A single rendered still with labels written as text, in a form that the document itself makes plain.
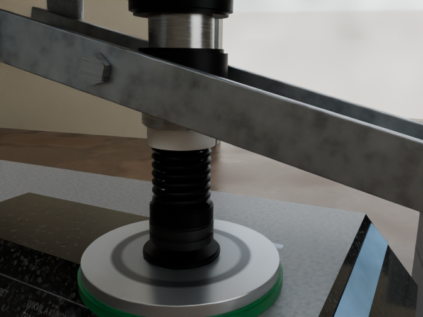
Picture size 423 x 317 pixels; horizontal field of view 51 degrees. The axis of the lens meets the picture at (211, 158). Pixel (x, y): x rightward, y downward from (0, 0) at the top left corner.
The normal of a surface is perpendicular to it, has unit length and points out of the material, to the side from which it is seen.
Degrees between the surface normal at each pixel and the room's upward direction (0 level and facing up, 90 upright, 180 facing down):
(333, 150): 90
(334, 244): 0
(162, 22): 90
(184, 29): 90
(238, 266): 0
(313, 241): 0
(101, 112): 90
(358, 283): 45
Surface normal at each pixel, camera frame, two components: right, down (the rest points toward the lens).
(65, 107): -0.29, 0.22
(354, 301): 0.65, -0.60
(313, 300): 0.01, -0.97
